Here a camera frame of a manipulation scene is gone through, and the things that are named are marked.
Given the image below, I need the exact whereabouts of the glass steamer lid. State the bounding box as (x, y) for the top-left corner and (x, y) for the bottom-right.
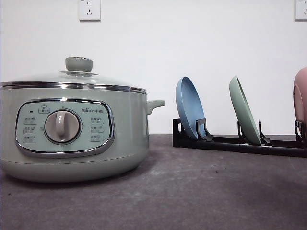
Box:
(0, 57), (147, 94)

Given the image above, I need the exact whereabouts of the blue plate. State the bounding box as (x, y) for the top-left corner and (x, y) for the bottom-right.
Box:
(176, 76), (206, 138)

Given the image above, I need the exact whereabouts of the black plate rack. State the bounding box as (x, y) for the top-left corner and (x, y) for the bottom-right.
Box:
(173, 118), (307, 158)

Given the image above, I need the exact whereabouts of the white right wall socket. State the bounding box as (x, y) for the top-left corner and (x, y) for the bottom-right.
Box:
(295, 0), (307, 23)

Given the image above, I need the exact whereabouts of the white wall socket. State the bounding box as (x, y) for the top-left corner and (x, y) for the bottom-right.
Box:
(295, 0), (307, 23)
(79, 0), (101, 23)

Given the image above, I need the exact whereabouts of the green plate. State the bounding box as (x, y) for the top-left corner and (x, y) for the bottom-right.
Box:
(229, 76), (261, 145)

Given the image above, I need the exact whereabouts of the white left wall socket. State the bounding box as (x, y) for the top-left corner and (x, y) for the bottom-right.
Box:
(79, 0), (101, 23)

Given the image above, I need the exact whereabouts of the pink plate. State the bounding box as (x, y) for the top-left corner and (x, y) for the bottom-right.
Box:
(293, 66), (307, 140)

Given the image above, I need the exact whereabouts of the green electric steamer pot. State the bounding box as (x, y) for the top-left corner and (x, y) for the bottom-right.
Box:
(0, 81), (165, 184)

